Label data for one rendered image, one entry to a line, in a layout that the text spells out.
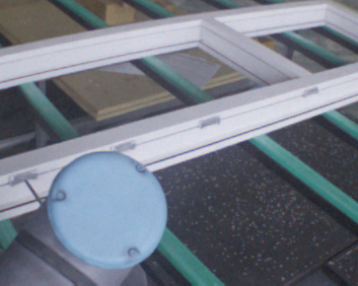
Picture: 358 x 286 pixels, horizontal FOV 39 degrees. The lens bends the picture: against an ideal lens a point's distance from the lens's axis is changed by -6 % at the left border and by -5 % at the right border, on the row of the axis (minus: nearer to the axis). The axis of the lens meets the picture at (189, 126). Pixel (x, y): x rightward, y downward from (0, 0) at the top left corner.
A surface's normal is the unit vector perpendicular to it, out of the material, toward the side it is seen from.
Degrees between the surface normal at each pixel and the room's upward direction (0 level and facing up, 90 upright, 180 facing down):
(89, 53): 90
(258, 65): 90
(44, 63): 90
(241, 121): 90
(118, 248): 36
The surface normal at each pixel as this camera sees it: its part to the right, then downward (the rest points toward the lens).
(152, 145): 0.59, 0.48
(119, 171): 0.33, -0.36
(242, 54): -0.79, 0.24
